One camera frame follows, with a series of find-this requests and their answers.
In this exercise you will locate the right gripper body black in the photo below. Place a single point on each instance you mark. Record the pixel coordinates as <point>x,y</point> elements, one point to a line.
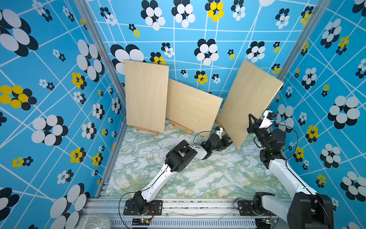
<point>261,136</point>

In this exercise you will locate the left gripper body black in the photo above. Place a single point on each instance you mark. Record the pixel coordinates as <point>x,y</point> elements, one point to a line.
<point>221,143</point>

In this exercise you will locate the wooden easel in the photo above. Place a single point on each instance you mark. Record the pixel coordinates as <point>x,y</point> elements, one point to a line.
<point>146,130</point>
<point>190,132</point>
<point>220,124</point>

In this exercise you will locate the plywood board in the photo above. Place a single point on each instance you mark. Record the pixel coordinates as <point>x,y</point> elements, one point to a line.
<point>146,87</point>
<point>251,93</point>
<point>191,108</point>

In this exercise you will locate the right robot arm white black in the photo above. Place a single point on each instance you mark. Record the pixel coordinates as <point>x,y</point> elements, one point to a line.
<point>308,209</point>

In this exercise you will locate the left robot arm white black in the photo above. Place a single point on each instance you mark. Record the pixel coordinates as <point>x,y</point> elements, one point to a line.
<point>176,161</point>

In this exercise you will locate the right circuit board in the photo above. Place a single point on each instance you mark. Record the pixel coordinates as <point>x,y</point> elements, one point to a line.
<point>263,224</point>

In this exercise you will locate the circuit board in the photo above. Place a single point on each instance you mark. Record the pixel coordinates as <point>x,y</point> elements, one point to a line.
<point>263,224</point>
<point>141,222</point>

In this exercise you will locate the left circuit board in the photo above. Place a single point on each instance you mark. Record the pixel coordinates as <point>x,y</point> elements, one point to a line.
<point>141,222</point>

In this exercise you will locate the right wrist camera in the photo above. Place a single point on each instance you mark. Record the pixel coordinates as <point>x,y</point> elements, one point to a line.
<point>268,120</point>

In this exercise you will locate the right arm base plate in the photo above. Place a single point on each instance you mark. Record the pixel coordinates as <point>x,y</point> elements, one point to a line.
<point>245,208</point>

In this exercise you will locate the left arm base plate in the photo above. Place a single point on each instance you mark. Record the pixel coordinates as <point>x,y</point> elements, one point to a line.
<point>153,208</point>

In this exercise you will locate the left aluminium corner post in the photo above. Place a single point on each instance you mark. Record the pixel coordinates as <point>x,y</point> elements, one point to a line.
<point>96,37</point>

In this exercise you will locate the aluminium corner post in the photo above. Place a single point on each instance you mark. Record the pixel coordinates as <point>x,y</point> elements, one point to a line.
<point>96,37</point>
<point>291,54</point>

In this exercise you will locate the aluminium front rail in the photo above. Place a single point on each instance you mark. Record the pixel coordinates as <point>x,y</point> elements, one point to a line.
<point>177,214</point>

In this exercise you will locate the right aluminium corner post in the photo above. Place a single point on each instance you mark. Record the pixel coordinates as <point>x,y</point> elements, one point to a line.
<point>291,54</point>

